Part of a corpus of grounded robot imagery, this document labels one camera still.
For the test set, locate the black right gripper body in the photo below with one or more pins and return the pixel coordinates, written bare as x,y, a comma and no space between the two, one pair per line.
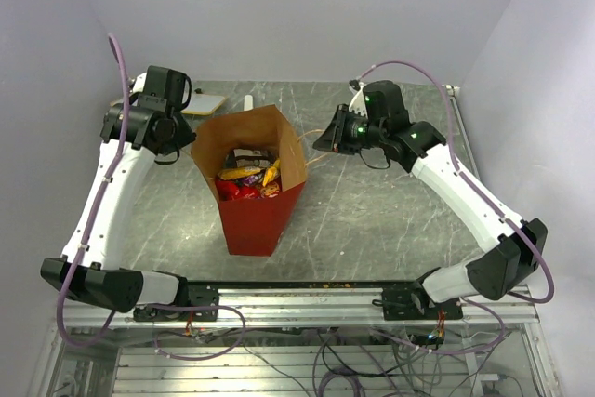
359,131

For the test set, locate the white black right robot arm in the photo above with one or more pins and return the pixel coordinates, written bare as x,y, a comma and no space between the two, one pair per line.
510,244

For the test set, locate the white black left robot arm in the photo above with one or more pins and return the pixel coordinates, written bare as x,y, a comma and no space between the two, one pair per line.
150,131

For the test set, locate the purple snack packet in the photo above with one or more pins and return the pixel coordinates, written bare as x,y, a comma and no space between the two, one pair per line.
252,180

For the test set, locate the black white snack packet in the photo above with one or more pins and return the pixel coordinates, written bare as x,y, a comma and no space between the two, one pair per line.
250,157

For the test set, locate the white marker pen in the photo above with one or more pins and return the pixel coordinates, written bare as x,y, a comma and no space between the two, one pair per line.
248,102

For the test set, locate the red snack packet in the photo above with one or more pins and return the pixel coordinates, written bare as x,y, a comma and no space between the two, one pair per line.
230,190

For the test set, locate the white board yellow edge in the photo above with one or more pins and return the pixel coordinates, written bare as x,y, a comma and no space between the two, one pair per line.
203,105

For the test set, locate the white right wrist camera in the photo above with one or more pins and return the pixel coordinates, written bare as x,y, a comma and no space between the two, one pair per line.
357,103

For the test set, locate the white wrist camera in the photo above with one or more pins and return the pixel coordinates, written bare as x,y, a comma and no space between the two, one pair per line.
137,84
357,103

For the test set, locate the aluminium frame rail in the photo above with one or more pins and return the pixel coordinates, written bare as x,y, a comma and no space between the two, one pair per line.
351,307

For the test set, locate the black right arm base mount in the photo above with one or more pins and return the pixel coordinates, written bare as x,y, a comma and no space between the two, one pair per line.
406,301

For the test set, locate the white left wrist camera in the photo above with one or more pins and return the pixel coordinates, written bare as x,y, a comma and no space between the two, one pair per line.
137,84

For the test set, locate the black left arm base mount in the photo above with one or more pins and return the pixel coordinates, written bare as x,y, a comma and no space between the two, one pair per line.
192,295

